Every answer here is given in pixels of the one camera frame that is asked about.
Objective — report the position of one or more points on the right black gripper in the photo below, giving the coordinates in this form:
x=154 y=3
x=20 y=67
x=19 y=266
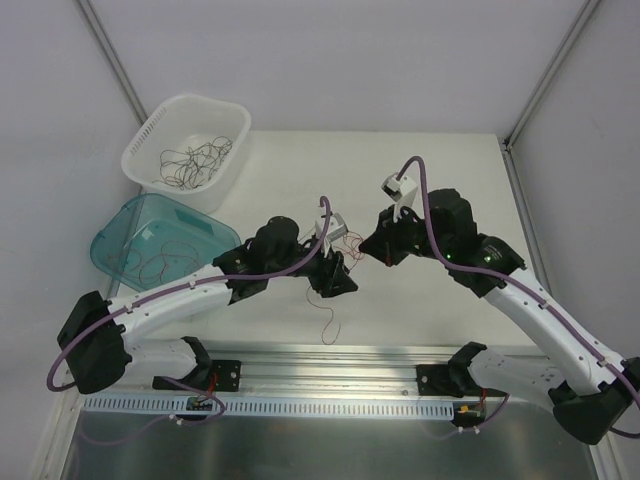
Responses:
x=395 y=235

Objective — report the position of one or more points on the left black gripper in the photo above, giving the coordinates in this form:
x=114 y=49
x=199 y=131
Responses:
x=326 y=272

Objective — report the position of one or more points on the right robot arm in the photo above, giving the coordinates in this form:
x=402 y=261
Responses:
x=587 y=387

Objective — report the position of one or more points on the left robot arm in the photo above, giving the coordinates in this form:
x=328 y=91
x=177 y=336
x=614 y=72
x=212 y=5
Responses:
x=227 y=280

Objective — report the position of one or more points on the teal transparent plastic bin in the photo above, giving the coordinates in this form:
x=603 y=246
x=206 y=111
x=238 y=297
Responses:
x=154 y=240

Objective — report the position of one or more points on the white plastic basket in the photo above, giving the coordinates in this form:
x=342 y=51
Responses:
x=191 y=149

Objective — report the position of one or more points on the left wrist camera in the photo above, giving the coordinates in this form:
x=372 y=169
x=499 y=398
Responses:
x=329 y=228

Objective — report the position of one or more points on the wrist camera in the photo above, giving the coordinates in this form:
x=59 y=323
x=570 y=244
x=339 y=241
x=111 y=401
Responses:
x=402 y=190
x=329 y=228

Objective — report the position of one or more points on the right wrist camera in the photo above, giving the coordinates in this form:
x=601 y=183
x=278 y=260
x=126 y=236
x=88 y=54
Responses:
x=402 y=190

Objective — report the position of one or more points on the aluminium rail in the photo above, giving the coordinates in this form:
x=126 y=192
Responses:
x=320 y=365

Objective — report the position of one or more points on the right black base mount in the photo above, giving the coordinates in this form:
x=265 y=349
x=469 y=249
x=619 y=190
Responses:
x=437 y=380

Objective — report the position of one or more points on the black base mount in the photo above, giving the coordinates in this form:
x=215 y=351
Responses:
x=222 y=375
x=437 y=380

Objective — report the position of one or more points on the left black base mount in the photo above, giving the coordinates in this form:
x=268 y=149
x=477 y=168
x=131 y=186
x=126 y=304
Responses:
x=222 y=375

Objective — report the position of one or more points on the right aluminium frame post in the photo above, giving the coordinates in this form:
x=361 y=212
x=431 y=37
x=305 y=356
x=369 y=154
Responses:
x=560 y=56

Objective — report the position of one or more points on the aluminium frame post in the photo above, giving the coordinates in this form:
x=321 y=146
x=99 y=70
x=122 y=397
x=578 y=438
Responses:
x=98 y=32
x=560 y=56

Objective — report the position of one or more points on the left aluminium frame post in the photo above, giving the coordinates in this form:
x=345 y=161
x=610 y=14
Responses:
x=98 y=32

